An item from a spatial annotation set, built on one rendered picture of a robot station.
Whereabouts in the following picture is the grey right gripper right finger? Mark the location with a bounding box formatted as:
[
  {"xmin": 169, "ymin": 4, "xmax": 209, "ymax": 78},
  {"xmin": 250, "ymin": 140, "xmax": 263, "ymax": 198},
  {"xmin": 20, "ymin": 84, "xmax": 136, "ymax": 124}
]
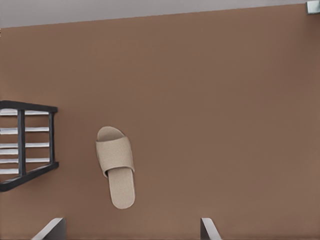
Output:
[{"xmin": 200, "ymin": 217, "xmax": 223, "ymax": 240}]

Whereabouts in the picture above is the silver frame post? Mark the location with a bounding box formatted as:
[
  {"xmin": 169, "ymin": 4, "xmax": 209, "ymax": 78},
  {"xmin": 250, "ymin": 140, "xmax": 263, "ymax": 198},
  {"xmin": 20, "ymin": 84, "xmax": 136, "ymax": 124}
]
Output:
[{"xmin": 305, "ymin": 0, "xmax": 320, "ymax": 16}]

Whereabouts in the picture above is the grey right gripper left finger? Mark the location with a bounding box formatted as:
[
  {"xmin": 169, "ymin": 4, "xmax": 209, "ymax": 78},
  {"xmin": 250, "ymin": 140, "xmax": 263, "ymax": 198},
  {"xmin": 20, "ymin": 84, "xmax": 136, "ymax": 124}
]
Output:
[{"xmin": 31, "ymin": 217, "xmax": 67, "ymax": 240}]

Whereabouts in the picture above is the beige open-toe slipper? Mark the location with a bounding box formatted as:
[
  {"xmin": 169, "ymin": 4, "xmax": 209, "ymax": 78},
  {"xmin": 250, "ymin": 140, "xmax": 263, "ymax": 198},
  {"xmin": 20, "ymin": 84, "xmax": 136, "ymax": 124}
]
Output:
[{"xmin": 95, "ymin": 125, "xmax": 136, "ymax": 210}]

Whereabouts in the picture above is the black shoe rack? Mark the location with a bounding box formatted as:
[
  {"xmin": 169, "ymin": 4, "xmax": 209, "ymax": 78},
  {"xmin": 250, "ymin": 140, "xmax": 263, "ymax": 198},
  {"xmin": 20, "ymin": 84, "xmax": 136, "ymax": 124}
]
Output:
[{"xmin": 0, "ymin": 100, "xmax": 60, "ymax": 193}]

